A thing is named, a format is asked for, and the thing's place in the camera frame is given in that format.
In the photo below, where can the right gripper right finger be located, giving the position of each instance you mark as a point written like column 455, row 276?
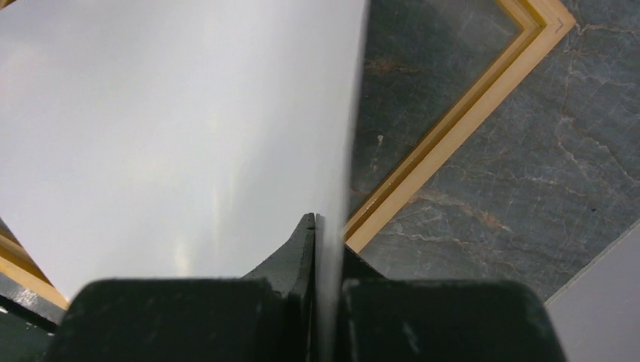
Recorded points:
column 382, row 319

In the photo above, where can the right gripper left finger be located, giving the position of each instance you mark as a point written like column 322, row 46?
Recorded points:
column 265, row 315

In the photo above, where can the window plant photo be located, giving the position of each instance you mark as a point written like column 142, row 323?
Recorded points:
column 172, row 139

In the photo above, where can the wooden picture frame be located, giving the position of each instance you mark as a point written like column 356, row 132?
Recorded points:
column 542, row 25

